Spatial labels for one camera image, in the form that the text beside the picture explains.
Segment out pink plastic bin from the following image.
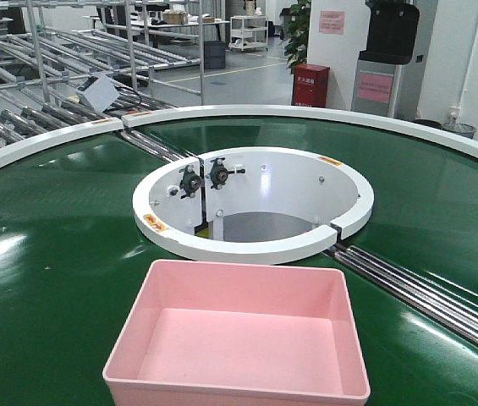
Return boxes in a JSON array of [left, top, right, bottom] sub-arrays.
[[102, 260, 371, 405]]

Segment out red fire extinguisher cabinet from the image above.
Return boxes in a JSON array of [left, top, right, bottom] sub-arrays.
[[292, 63, 330, 108]]

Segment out dark plastic crate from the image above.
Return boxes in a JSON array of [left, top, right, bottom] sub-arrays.
[[204, 41, 227, 69]]

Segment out white utility cart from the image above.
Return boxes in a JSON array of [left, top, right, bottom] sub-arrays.
[[228, 15, 268, 52]]

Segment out metal roller rack shelving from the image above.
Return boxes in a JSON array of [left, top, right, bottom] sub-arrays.
[[0, 0, 206, 160]]

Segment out grey control box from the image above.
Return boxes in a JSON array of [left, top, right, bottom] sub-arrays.
[[76, 74, 119, 112]]

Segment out green potted plant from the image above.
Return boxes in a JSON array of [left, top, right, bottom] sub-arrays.
[[284, 0, 311, 73]]

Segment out grey floor stand kiosk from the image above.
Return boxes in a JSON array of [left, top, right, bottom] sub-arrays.
[[351, 51, 404, 118]]

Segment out cardboard box on desk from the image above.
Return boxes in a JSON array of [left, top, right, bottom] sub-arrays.
[[162, 9, 189, 25]]

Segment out white outer conveyor rim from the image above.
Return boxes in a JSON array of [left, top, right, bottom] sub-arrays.
[[0, 105, 478, 169]]

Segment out steel conveyor transfer rollers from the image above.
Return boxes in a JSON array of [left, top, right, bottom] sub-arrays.
[[324, 244, 478, 348]]

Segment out white inner conveyor ring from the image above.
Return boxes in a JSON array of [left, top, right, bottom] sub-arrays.
[[132, 146, 376, 266]]

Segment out black bearing mount right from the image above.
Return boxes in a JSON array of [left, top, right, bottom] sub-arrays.
[[208, 157, 246, 189]]

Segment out black bearing mount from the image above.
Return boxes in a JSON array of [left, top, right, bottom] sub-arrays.
[[179, 165, 202, 199], [208, 157, 246, 189]]

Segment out black bearing mount left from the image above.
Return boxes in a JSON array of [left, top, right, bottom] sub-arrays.
[[179, 165, 202, 199]]

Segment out pink wall notice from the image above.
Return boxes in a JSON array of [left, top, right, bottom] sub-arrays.
[[318, 10, 345, 35]]

